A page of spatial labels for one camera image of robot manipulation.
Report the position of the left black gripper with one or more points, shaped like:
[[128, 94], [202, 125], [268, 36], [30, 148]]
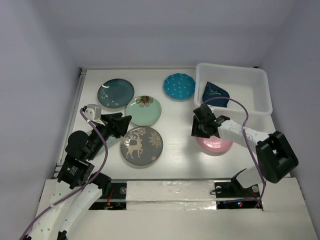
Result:
[[117, 125]]

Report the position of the navy shell shaped plate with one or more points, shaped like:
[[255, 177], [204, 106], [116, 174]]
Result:
[[215, 96]]

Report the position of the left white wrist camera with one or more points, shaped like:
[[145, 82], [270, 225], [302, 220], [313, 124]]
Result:
[[91, 112]]

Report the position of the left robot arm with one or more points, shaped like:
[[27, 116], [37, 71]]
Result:
[[78, 186]]

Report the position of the mint green flower plate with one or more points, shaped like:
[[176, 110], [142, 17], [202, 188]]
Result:
[[144, 110]]

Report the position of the dark teal round plate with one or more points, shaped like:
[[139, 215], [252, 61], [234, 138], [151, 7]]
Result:
[[115, 93]]

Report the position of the grey deer plate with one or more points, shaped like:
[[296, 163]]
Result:
[[142, 146]]

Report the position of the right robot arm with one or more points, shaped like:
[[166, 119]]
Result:
[[275, 157]]

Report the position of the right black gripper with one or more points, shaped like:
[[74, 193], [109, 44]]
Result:
[[195, 130]]

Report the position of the mint rectangular divided plate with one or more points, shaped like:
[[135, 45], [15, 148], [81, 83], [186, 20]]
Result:
[[109, 143]]

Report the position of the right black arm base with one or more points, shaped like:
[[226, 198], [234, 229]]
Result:
[[229, 198]]

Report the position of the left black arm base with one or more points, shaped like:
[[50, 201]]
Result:
[[116, 200]]

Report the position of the white foam front bar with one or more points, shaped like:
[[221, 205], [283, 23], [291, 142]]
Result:
[[170, 195]]

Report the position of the white plastic bin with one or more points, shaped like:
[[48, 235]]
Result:
[[247, 85]]

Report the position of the blue polka dot plate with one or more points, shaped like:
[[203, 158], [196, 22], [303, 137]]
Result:
[[179, 86]]

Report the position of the metal side rail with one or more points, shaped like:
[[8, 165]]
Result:
[[71, 120]]

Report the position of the pink round plate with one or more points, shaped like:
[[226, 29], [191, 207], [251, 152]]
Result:
[[214, 145]]

